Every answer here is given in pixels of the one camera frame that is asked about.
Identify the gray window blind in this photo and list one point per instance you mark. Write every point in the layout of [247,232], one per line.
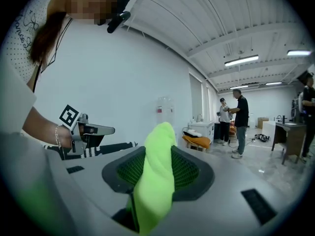
[197,99]

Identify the black white striped blanket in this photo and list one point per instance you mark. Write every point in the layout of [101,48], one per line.
[115,147]

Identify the person's left forearm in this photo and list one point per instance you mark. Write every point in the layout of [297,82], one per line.
[39,126]

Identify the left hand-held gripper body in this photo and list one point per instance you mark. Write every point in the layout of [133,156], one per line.
[70,117]

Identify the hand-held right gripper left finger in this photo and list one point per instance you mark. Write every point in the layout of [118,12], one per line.
[98,193]

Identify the person's head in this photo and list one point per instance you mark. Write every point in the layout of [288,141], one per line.
[91,4]

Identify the cardboard box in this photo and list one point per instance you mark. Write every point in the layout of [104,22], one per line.
[262,121]

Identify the green star plush toy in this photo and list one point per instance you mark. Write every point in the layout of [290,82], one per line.
[157,181]

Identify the person's left hand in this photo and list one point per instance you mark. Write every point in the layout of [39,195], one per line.
[66,138]

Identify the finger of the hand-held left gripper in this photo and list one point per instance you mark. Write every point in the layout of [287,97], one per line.
[98,129]

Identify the ceiling tube light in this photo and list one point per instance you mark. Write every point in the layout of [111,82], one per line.
[273,83]
[241,60]
[238,87]
[299,52]

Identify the orange lounge chair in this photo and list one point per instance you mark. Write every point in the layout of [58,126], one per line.
[197,140]

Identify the brown wooden desk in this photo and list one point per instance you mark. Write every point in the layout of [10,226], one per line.
[290,131]

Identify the white cabinet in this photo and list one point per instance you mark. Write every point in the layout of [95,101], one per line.
[204,126]

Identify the person's white dotted shirt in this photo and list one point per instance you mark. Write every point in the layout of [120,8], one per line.
[17,45]

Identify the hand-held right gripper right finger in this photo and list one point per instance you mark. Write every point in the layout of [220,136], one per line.
[221,193]

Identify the black head-worn camera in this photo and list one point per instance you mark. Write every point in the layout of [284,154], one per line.
[118,21]

